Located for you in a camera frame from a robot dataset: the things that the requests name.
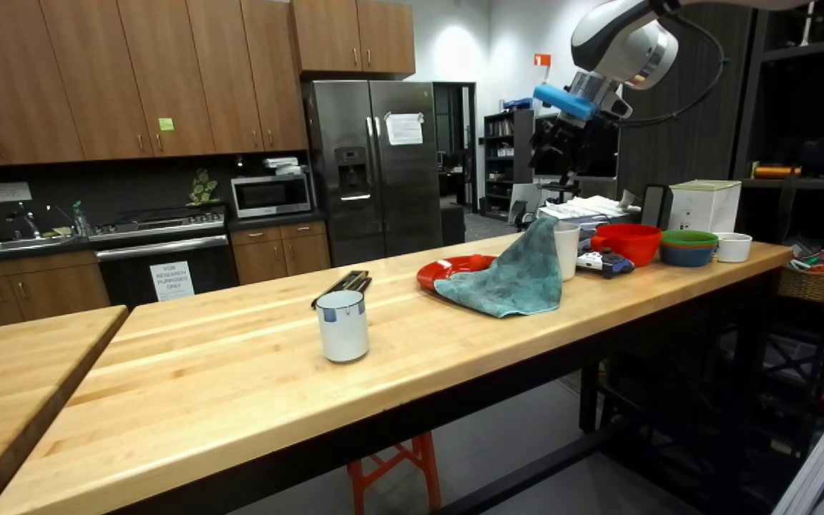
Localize pile of white papers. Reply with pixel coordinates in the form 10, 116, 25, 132
536, 190, 643, 224

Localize red plate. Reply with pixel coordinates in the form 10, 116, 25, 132
416, 254, 499, 293

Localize black speaker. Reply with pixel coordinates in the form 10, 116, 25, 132
640, 184, 673, 230

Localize dark shelf unit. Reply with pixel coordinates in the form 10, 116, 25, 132
732, 0, 824, 444

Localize stack of white items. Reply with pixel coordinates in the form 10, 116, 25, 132
263, 156, 308, 177

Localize white plastic cup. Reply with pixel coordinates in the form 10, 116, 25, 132
553, 221, 582, 282

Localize white bowl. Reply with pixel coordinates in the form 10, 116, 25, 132
713, 232, 754, 264

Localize teal cloth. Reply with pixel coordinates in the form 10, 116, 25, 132
433, 215, 564, 319

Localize red bowl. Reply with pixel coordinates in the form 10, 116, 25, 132
590, 223, 664, 268

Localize green bowl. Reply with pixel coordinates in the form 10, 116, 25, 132
659, 229, 720, 249

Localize black tongs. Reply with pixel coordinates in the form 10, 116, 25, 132
310, 270, 373, 310

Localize white printed sign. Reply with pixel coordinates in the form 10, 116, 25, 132
149, 260, 196, 303

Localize microwave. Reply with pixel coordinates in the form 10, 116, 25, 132
230, 173, 313, 220

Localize wooden base cabinet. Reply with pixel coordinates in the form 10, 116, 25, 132
0, 250, 112, 335
229, 220, 333, 286

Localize wicker basket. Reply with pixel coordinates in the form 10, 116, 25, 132
776, 259, 824, 303

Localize tap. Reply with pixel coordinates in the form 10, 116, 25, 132
6, 203, 44, 241

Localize orange stool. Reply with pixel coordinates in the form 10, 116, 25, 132
345, 431, 443, 515

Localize white paper sheet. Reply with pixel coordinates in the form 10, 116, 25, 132
384, 112, 426, 147

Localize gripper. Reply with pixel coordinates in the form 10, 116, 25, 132
529, 113, 602, 170

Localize game controller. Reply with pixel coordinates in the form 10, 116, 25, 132
576, 247, 637, 279

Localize sink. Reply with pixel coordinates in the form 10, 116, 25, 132
0, 235, 81, 259

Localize blue bowl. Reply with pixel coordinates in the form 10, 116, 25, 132
659, 245, 717, 268

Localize white box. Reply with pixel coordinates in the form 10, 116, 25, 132
667, 179, 743, 235

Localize stove with oven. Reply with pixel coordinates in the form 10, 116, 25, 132
88, 210, 240, 310

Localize bookshelf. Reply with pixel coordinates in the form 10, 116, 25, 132
481, 108, 536, 222

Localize wooden cabinet over refrigerator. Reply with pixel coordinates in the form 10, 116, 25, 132
290, 0, 417, 81

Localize wooden butcher block table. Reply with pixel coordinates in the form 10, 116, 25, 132
0, 305, 129, 515

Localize row of wooden wall cabinets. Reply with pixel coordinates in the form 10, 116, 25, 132
0, 0, 310, 170

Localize white mug with blue band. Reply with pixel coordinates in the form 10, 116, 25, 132
315, 289, 371, 364

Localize stainless steel refrigerator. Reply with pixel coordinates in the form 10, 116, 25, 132
302, 79, 445, 268

